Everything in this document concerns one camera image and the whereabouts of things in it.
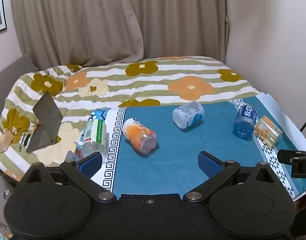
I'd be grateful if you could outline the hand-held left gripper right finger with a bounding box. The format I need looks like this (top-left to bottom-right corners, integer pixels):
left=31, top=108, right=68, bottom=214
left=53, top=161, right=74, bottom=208
left=183, top=151, right=281, bottom=203

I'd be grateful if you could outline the floral striped blanket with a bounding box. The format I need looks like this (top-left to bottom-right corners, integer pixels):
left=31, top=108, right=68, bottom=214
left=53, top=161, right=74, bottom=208
left=0, top=56, right=261, bottom=178

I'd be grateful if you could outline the small amber clear bottle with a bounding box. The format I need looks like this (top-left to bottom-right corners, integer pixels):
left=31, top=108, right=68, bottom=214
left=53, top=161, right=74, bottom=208
left=254, top=116, right=283, bottom=147

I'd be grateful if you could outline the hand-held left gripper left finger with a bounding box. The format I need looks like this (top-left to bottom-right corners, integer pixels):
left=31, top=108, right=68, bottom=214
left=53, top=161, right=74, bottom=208
left=22, top=152, right=118, bottom=203

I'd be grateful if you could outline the white plastic bottle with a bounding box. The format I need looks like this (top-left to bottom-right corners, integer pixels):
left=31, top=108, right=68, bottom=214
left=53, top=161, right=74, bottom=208
left=172, top=101, right=205, bottom=130

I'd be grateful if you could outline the green label clear bottle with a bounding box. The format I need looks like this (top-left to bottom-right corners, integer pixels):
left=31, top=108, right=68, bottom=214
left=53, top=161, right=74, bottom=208
left=80, top=119, right=108, bottom=159

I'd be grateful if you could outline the blue water bottle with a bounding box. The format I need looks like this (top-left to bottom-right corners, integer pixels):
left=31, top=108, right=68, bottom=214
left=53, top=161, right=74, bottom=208
left=233, top=105, right=257, bottom=140

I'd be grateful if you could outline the grey upholstered headboard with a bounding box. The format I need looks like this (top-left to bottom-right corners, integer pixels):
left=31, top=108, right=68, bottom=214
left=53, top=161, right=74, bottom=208
left=0, top=54, right=40, bottom=113

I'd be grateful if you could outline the beige curtain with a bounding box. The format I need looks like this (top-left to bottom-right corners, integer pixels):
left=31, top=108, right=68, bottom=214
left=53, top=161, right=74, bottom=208
left=10, top=0, right=230, bottom=68

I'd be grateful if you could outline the orange drink bottle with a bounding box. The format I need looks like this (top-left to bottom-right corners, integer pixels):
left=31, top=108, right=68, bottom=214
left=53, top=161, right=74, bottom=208
left=122, top=118, right=158, bottom=153

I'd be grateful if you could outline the teal table mat patterned border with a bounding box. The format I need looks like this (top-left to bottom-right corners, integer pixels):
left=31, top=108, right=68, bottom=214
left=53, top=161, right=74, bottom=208
left=89, top=97, right=306, bottom=198

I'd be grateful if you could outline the grey open laptop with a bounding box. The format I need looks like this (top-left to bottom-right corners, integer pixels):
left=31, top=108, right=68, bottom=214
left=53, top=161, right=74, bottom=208
left=25, top=91, right=63, bottom=153

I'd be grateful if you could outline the cork piece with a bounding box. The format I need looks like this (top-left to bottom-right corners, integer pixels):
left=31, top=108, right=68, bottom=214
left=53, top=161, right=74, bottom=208
left=0, top=132, right=14, bottom=153

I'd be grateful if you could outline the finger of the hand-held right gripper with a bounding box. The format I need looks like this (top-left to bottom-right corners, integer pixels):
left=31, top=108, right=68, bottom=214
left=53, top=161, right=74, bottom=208
left=277, top=149, right=306, bottom=165

